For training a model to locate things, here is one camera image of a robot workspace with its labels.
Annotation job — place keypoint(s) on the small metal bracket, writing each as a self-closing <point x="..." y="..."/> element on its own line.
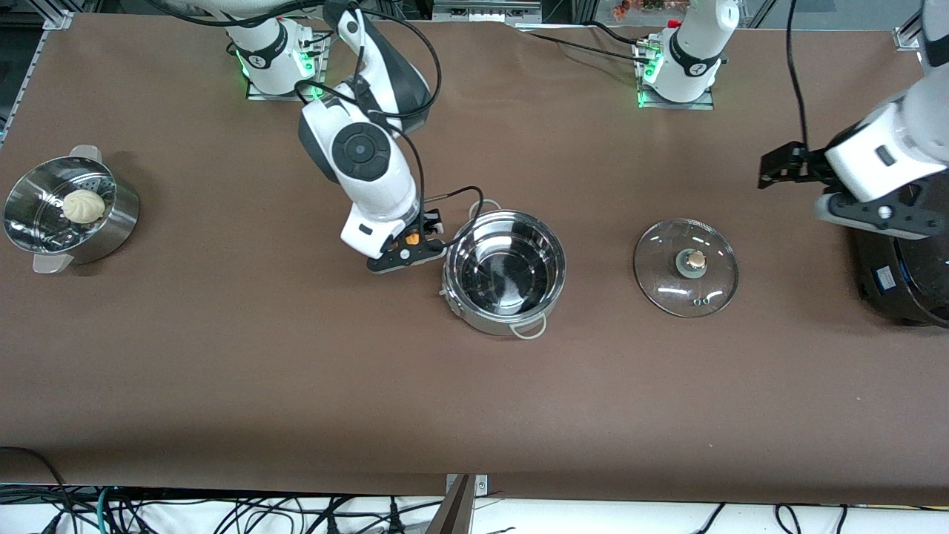
<point x="480" y="483"/>

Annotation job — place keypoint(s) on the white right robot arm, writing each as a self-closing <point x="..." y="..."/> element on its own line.
<point x="371" y="178"/>

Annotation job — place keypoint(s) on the grey metal box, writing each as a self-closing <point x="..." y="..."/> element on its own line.
<point x="485" y="10"/>

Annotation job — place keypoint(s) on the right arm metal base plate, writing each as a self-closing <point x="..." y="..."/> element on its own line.
<point x="285" y="90"/>

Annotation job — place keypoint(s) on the aluminium frame profile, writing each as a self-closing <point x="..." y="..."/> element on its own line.
<point x="55" y="18"/>
<point x="908" y="35"/>

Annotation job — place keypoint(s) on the grey slanted post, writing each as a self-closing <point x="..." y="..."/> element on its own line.
<point x="452" y="515"/>

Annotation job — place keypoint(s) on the steel steamer pot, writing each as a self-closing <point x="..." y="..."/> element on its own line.
<point x="111" y="230"/>

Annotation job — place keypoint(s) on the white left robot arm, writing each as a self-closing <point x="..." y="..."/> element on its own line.
<point x="689" y="44"/>

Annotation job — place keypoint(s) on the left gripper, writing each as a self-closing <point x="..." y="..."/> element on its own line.
<point x="810" y="165"/>

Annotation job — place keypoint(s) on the glass lid with brass knob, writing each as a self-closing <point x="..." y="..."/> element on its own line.
<point x="667" y="274"/>

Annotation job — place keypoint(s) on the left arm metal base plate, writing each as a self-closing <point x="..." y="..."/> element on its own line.
<point x="671" y="104"/>

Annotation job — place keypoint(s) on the white steamed bun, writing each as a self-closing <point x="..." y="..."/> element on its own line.
<point x="83" y="206"/>

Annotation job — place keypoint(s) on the black round appliance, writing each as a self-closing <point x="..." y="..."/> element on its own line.
<point x="912" y="289"/>

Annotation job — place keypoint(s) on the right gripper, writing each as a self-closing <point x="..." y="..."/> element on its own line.
<point x="431" y="222"/>

